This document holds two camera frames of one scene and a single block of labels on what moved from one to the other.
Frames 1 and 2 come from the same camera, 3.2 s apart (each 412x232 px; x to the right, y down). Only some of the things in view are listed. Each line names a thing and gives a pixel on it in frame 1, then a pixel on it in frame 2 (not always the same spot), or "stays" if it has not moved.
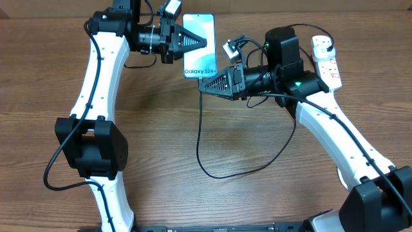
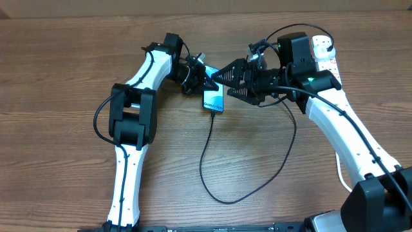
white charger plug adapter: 320,50 stays
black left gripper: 181,35 to 199,79
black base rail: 285,227 stays
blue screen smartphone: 201,62 to 214,99
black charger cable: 289,136 to 267,35
